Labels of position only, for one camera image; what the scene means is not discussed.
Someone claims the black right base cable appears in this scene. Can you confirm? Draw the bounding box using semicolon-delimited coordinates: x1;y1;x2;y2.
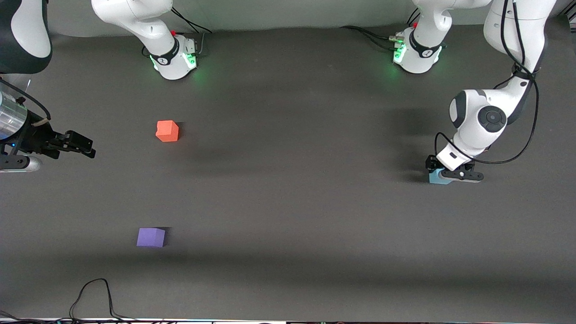
170;6;213;59

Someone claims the orange cube block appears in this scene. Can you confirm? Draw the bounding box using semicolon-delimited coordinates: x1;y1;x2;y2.
155;120;180;143

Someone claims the blue cube block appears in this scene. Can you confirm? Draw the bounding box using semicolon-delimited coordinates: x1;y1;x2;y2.
428;169;453;185

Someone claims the black left base cable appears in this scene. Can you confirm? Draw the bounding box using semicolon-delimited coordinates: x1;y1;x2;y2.
339;25;404;51

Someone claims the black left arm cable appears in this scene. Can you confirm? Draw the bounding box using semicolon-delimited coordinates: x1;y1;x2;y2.
434;0;541;165

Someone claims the thin black looped cable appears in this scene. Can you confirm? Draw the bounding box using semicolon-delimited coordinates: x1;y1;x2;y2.
67;278;149;323

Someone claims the purple cube block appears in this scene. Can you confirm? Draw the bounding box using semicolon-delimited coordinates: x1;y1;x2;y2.
136;228;166;248

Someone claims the black base cable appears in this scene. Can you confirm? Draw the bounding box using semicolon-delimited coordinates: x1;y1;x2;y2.
339;25;404;51
170;6;213;59

